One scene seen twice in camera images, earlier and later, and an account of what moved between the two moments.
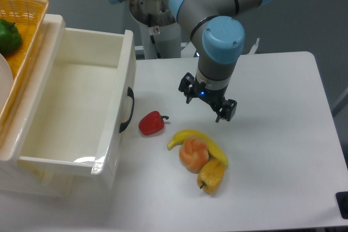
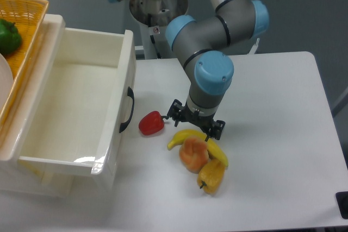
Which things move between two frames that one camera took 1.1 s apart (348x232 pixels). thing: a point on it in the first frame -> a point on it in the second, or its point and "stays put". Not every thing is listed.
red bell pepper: [151, 123] stays put
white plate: [6, 82] stays put
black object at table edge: [342, 199] stays put
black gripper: [216, 97] -> [204, 122]
